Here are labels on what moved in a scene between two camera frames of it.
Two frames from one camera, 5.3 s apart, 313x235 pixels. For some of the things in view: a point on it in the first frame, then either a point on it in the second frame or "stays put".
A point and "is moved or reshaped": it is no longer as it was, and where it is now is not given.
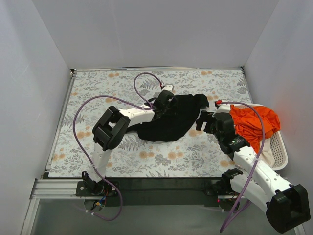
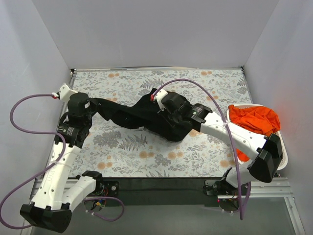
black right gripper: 208,122 to 167,113
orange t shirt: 248,123 stays put
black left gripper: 167,105 to 92,103
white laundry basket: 277,142 stays put
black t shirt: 174,125 is moved or reshaped
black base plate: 150,191 stays put
